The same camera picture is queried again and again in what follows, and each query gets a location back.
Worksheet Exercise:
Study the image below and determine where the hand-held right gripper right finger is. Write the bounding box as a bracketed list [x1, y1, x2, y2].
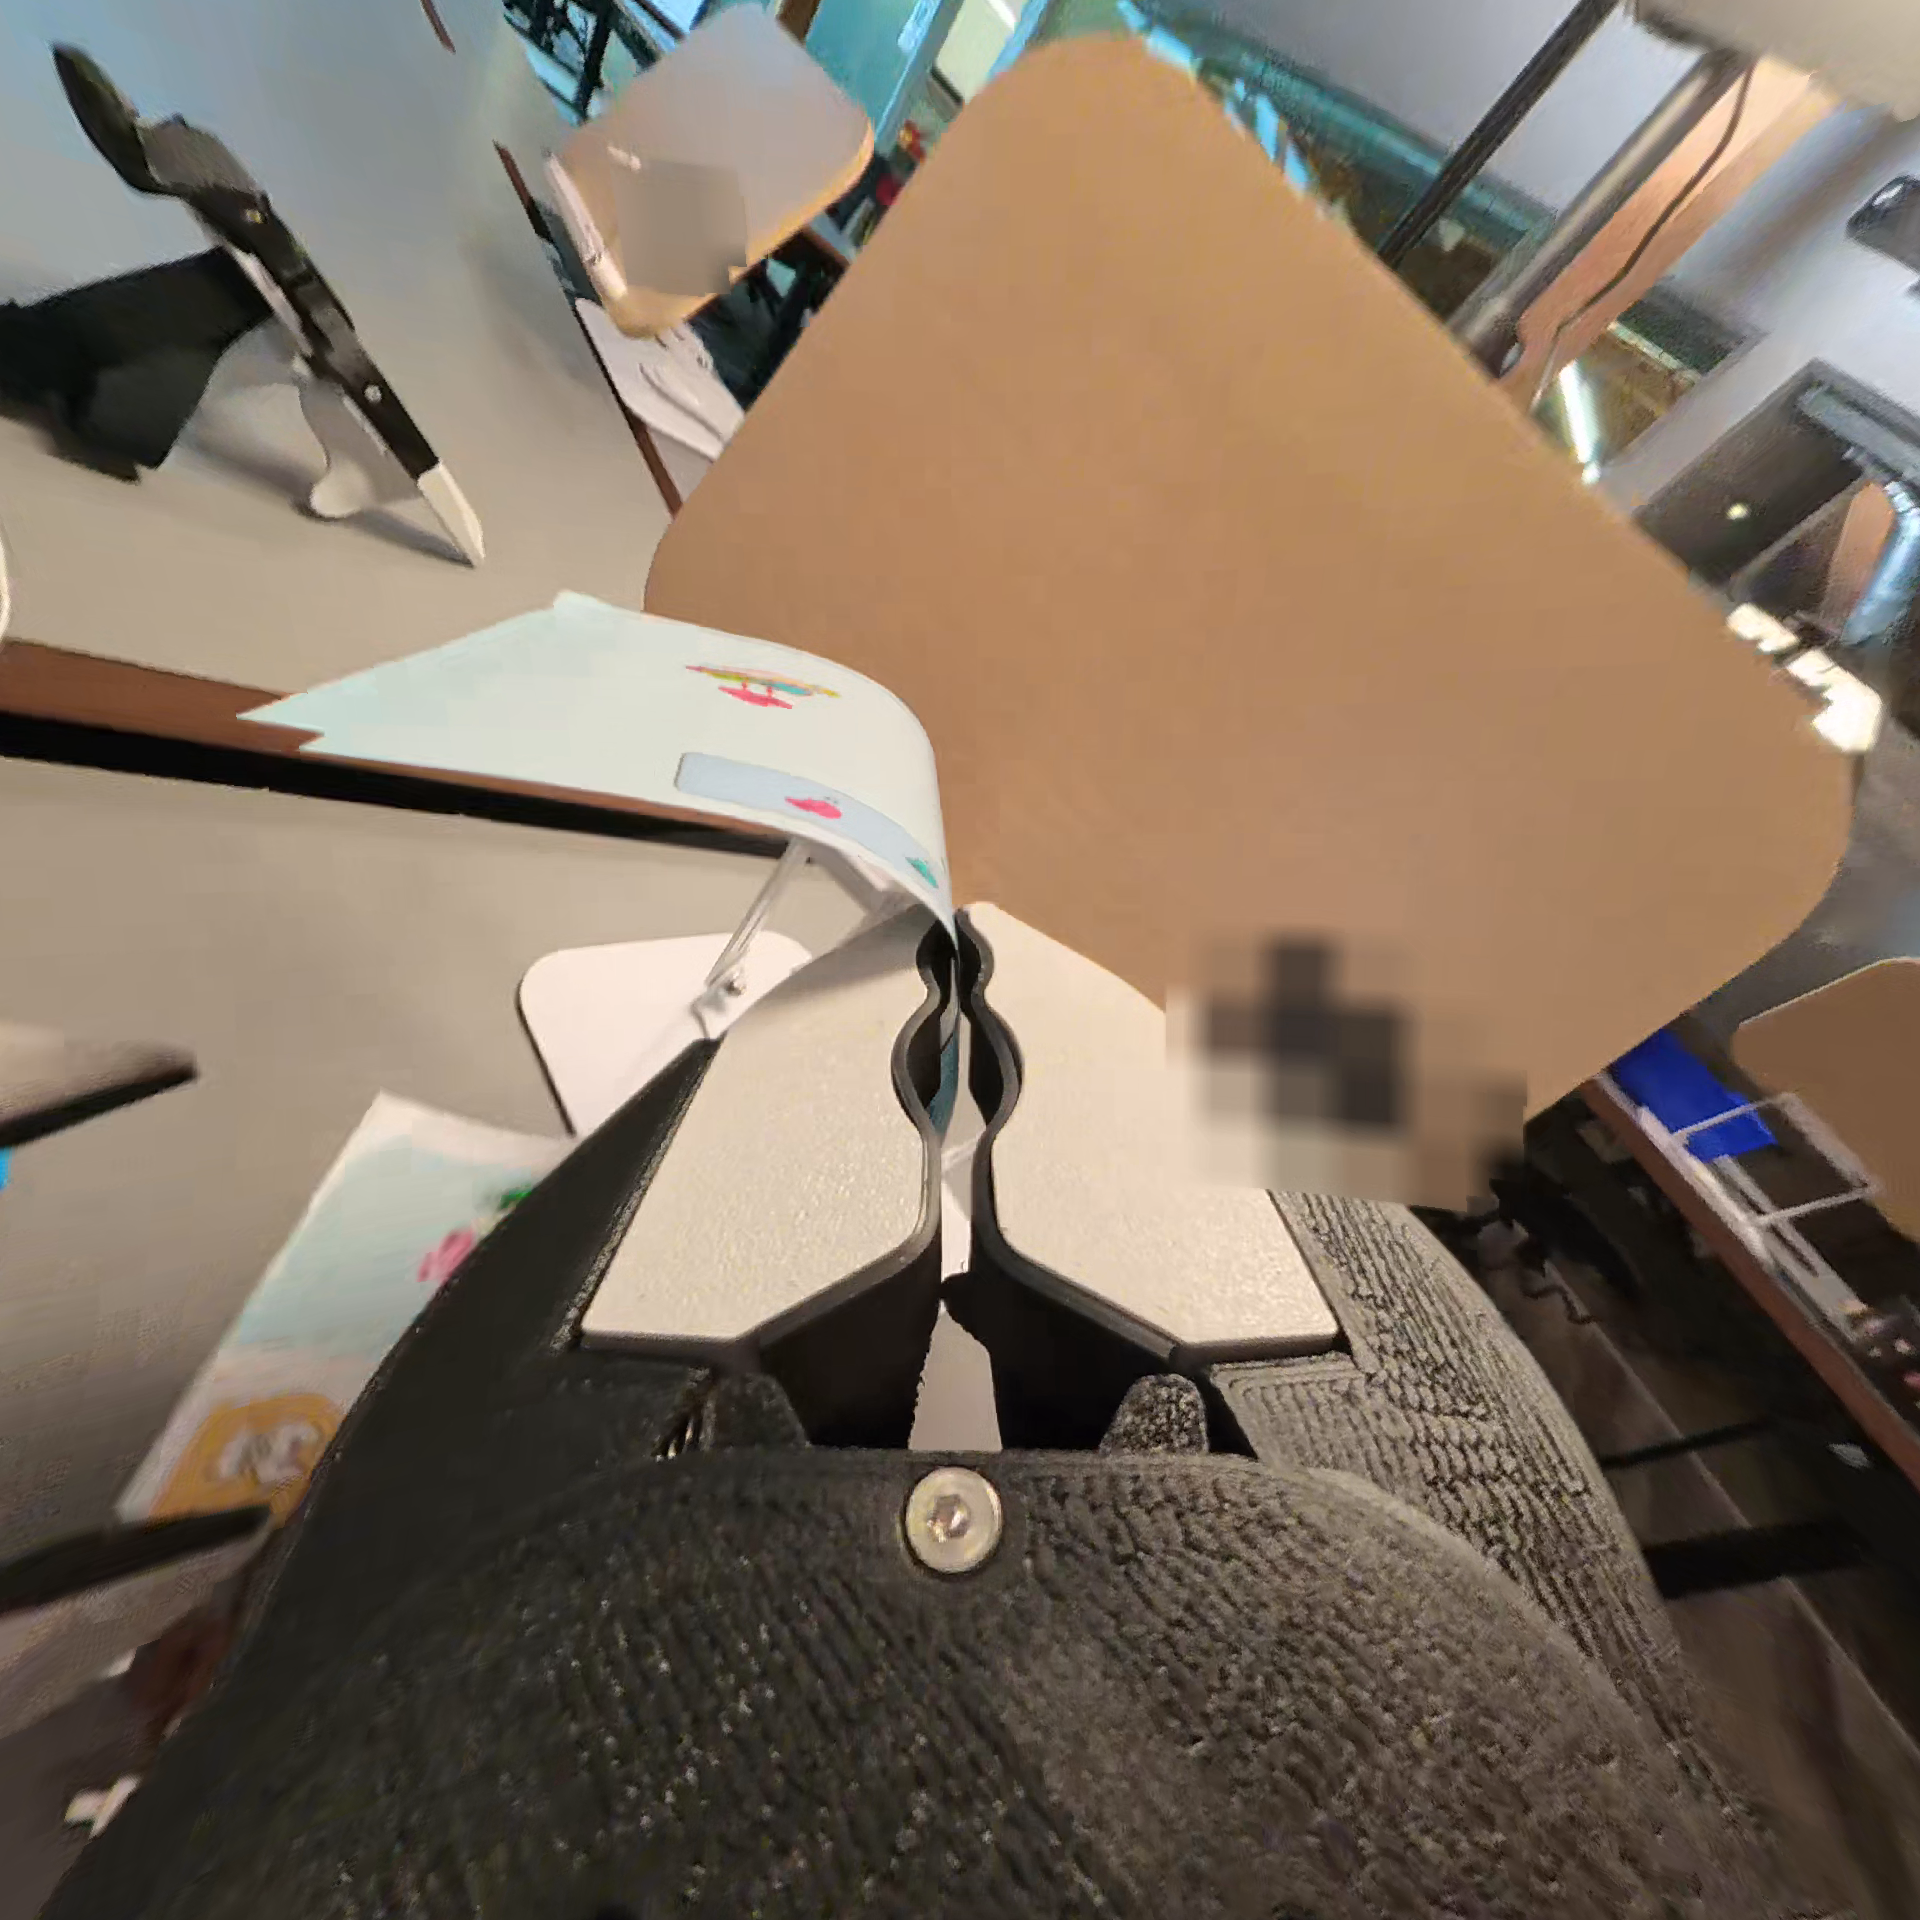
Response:
[960, 901, 1343, 1363]

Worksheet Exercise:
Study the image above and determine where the blue plastic bin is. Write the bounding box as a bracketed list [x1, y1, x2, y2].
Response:
[1592, 1024, 1775, 1167]

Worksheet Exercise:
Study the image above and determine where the tan plywood chair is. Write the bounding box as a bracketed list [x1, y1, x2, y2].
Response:
[1727, 957, 1920, 1119]
[543, 4, 880, 342]
[642, 32, 1855, 1205]

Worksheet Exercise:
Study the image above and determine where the lego instruction booklet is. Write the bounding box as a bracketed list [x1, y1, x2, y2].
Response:
[237, 587, 965, 1144]
[117, 1087, 583, 1519]

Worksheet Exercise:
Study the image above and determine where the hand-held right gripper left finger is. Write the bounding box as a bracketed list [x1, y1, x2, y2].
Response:
[578, 908, 965, 1363]

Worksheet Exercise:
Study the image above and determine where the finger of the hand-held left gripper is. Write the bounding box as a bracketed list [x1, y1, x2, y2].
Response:
[415, 459, 492, 572]

